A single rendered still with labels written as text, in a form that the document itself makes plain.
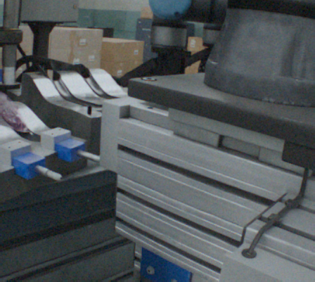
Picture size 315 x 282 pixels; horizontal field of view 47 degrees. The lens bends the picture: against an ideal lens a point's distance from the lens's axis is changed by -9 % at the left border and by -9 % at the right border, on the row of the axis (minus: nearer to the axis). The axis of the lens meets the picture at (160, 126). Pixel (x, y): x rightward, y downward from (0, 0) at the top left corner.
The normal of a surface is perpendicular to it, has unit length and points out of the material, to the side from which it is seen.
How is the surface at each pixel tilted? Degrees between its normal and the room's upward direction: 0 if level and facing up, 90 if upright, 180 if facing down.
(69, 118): 90
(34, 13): 90
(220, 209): 90
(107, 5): 90
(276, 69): 72
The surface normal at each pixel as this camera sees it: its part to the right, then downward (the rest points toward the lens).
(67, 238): 0.69, 0.25
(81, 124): -0.72, 0.13
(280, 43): -0.18, -0.06
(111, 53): -0.46, 0.20
